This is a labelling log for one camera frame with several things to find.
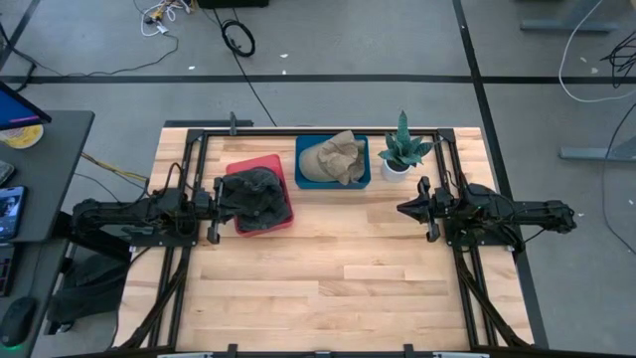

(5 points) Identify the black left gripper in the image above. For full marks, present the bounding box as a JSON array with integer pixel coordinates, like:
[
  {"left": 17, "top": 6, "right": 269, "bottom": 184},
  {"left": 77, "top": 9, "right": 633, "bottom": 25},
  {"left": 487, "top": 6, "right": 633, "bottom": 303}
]
[{"left": 191, "top": 176, "right": 249, "bottom": 246}]

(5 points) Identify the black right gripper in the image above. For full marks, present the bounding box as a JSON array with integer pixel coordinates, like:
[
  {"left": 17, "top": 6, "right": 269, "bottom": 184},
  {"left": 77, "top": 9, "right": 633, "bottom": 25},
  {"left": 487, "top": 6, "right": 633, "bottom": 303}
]
[{"left": 397, "top": 175, "right": 471, "bottom": 244}]

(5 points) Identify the red plastic bin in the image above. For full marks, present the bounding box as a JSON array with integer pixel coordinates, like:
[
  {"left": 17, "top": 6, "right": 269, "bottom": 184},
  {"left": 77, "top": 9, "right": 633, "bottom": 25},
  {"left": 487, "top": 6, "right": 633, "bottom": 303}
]
[{"left": 225, "top": 153, "right": 296, "bottom": 239}]

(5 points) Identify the snake plant in white pot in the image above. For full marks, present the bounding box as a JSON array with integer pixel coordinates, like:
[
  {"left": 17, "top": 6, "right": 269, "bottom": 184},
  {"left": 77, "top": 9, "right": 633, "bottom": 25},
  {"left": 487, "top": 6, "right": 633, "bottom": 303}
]
[{"left": 376, "top": 109, "right": 437, "bottom": 184}]

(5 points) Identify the blue plastic bin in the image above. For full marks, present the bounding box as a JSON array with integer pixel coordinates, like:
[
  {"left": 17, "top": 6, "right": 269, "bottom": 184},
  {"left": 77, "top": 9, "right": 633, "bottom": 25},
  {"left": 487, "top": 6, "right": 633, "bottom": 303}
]
[{"left": 294, "top": 134, "right": 373, "bottom": 191}]

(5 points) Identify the black bag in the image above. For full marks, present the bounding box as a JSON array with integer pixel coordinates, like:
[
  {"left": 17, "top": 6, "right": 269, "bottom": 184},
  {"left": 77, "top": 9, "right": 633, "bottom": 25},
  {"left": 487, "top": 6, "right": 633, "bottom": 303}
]
[{"left": 46, "top": 253, "right": 131, "bottom": 335}]

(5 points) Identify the black desk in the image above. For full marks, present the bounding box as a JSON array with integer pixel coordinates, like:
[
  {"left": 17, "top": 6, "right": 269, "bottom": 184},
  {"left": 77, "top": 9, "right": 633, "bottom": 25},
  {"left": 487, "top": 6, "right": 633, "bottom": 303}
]
[{"left": 0, "top": 109, "right": 96, "bottom": 358}]

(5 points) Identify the grey desk foot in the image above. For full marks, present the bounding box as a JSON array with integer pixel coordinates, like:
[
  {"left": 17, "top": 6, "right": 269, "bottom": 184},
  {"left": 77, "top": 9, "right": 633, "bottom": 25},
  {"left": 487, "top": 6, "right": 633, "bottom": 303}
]
[
  {"left": 559, "top": 134, "right": 636, "bottom": 163},
  {"left": 520, "top": 0, "right": 620, "bottom": 36}
]

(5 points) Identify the black box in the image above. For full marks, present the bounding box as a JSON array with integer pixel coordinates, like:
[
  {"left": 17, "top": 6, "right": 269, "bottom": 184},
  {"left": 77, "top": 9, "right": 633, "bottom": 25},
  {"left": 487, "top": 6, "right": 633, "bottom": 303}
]
[{"left": 197, "top": 0, "right": 270, "bottom": 10}]

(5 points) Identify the yellow round disc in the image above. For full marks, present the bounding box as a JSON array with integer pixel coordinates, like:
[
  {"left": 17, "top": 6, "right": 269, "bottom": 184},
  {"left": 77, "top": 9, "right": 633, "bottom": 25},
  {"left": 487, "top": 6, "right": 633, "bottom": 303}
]
[{"left": 0, "top": 123, "right": 46, "bottom": 150}]

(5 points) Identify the smartphone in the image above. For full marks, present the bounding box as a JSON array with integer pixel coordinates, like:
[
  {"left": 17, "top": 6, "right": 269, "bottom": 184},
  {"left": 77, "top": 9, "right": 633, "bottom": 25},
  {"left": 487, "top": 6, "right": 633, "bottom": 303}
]
[{"left": 0, "top": 185, "right": 28, "bottom": 243}]

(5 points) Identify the dark handheld device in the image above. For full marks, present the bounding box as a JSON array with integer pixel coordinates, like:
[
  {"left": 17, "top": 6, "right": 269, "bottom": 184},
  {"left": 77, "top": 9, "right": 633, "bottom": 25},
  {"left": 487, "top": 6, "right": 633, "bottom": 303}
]
[{"left": 0, "top": 159, "right": 17, "bottom": 188}]

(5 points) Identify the black keyboard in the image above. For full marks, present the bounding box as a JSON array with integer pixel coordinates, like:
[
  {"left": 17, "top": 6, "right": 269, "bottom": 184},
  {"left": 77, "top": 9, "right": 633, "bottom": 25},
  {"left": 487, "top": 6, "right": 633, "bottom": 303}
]
[{"left": 0, "top": 243, "right": 17, "bottom": 298}]

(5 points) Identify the computer monitor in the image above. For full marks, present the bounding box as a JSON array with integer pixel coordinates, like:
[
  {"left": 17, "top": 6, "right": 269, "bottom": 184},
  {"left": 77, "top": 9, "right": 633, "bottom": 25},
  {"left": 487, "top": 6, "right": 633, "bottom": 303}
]
[{"left": 0, "top": 81, "right": 53, "bottom": 132}]

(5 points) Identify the black computer mouse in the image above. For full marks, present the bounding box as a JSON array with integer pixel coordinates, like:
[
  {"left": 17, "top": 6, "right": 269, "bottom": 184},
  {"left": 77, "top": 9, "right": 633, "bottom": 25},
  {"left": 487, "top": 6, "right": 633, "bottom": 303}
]
[{"left": 0, "top": 295, "right": 39, "bottom": 352}]

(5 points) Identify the black aluminium rig frame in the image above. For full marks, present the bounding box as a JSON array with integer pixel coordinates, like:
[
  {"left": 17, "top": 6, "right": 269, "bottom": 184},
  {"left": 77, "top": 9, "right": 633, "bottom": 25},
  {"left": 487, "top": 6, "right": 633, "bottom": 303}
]
[{"left": 113, "top": 118, "right": 551, "bottom": 358}]

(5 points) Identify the yellow cable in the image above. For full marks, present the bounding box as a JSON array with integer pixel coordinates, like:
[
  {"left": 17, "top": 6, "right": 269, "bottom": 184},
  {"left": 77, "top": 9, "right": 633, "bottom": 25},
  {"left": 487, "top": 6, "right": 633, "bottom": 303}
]
[{"left": 80, "top": 151, "right": 151, "bottom": 184}]

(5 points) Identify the black coiled cable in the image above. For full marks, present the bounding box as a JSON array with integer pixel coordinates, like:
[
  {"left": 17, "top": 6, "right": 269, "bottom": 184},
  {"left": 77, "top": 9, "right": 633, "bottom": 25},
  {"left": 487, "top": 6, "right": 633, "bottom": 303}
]
[{"left": 211, "top": 7, "right": 278, "bottom": 127}]

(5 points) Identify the thin black floor cable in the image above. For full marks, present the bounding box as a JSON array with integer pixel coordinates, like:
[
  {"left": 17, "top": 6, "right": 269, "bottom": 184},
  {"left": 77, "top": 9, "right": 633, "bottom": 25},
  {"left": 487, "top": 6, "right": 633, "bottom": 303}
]
[{"left": 0, "top": 19, "right": 181, "bottom": 93}]

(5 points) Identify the long black cable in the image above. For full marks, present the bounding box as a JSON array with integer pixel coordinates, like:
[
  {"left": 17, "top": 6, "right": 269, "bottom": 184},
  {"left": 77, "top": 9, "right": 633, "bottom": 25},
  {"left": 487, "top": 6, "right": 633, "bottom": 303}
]
[{"left": 600, "top": 100, "right": 636, "bottom": 256}]

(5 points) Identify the white cable bundle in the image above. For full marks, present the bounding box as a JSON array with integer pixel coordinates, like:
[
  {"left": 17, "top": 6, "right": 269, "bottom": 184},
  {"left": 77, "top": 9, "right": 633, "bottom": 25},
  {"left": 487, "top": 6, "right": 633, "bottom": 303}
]
[{"left": 132, "top": 0, "right": 194, "bottom": 39}]

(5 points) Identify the black cable tangle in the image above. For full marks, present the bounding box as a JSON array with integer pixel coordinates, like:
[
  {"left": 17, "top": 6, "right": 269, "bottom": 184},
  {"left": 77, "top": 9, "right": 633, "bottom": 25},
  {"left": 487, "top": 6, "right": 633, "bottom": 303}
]
[{"left": 599, "top": 29, "right": 636, "bottom": 90}]

